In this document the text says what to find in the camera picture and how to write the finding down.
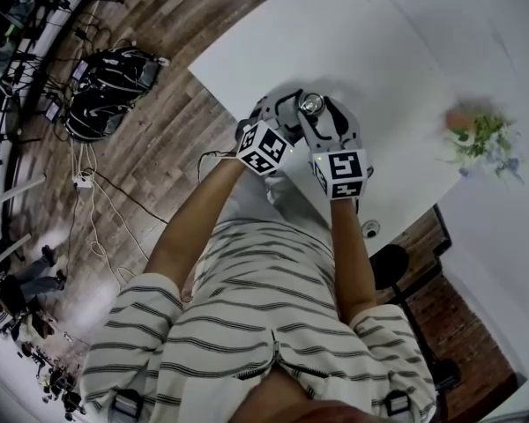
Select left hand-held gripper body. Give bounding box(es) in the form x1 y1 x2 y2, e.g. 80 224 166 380
235 101 295 177

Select grey strap buckle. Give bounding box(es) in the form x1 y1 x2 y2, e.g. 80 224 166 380
109 389 143 418
384 390 414 417

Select potted flower bouquet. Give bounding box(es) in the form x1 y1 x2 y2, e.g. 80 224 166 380
437 98 526 185

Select person's face and neck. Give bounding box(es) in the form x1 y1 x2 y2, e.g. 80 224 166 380
235 363 380 423

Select round table cable grommet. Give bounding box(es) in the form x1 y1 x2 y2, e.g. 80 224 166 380
361 219 384 241

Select person's grey trousers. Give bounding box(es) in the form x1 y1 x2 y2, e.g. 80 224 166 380
227 167 332 233

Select person's left forearm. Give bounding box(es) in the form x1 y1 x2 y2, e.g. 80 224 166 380
142 156 249 304

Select person's striped white shirt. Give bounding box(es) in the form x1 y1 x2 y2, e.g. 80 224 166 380
78 218 438 423

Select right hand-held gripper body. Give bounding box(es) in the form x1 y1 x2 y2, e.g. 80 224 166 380
311 140 375 202

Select small shiny metal cup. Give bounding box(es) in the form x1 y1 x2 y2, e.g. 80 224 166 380
296 90 327 117

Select small blue-screen device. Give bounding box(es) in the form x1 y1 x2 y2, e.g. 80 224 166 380
43 100 63 123
69 58 90 83

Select white desk frame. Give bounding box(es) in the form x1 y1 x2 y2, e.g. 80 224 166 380
0 138 48 266

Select white power strip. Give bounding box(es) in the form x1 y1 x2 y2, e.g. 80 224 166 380
71 172 94 192

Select thin black cable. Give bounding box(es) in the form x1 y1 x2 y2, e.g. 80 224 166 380
196 150 240 182

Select person's right forearm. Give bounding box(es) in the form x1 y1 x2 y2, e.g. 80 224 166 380
329 197 379 326

